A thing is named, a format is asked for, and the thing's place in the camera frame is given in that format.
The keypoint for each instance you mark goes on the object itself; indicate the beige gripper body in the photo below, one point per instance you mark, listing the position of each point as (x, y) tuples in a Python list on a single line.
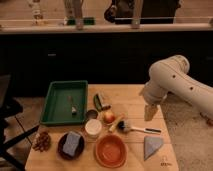
[(150, 111)]

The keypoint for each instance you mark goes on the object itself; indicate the silver metal fork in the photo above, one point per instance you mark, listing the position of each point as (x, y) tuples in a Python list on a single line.
[(73, 108)]

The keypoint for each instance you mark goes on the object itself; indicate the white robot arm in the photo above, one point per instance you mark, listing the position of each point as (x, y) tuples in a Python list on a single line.
[(171, 75)]

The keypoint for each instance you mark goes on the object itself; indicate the black bristle dish brush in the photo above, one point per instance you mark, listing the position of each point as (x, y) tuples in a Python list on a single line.
[(127, 127)]

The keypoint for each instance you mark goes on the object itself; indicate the grey folded cloth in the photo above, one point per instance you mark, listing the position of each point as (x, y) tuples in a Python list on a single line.
[(152, 145)]

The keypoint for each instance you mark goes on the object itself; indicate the red yellow apple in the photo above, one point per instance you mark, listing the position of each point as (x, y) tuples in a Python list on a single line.
[(108, 117)]

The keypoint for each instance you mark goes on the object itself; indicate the orange bowl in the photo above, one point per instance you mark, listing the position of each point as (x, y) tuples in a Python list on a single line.
[(110, 151)]

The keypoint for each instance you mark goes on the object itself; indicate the small dark metal cup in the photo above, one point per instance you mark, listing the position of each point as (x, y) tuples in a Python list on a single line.
[(91, 114)]

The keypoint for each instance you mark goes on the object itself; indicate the white cup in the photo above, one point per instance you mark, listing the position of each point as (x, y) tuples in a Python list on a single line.
[(93, 128)]

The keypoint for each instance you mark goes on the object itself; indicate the dark brown plate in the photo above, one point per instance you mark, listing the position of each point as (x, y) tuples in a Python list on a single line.
[(78, 151)]

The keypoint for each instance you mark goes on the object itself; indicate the green plastic tray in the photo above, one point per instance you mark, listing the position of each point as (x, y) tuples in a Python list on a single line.
[(57, 108)]

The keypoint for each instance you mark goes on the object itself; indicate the blue grey sponge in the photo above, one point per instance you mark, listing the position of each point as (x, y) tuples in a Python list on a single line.
[(71, 143)]

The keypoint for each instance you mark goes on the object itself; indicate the green box on counter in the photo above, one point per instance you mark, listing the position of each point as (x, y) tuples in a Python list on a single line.
[(86, 20)]

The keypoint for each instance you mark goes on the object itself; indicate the brown nut cluster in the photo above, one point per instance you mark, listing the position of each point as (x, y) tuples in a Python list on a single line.
[(42, 142)]

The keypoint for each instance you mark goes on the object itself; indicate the dark counter cabinet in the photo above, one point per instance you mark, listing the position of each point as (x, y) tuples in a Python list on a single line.
[(35, 60)]

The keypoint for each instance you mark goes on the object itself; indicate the wooden handled brush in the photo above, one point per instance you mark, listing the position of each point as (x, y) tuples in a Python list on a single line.
[(115, 123)]

